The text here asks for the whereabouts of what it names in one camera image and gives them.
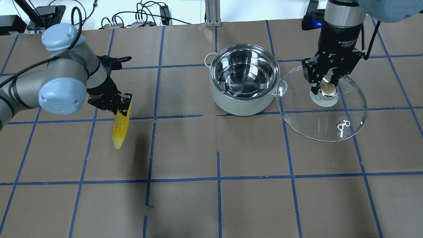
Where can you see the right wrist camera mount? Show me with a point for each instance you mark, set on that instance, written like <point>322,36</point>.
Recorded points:
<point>313,20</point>

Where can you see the glass pot lid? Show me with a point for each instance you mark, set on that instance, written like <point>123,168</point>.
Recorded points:
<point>334,114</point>

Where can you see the grey connector box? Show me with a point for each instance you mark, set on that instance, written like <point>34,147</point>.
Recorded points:
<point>142,24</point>
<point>113,25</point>

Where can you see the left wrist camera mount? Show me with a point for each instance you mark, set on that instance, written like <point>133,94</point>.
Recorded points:
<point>111,63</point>

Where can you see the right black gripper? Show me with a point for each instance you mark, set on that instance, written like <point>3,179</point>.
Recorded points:
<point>340,38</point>

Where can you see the black device on table edge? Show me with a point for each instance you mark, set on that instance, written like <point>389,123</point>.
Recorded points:
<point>22,16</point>

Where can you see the black power adapter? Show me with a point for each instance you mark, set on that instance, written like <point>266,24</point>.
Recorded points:
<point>165,15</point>

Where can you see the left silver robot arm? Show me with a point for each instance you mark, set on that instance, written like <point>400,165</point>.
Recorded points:
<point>73,71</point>

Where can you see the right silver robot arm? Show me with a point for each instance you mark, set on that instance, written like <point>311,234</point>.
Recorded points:
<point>340,23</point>

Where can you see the yellow corn cob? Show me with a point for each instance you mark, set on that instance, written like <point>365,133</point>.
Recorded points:
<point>120,127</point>

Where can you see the pale green steel pot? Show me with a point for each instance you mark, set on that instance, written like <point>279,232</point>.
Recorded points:
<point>243,78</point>

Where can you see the aluminium frame post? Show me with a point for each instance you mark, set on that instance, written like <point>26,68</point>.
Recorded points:
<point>212,8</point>

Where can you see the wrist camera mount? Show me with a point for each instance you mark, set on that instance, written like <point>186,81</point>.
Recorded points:
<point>111,63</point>
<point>313,20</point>

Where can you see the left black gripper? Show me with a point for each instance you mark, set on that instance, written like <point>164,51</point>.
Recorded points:
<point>105,90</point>

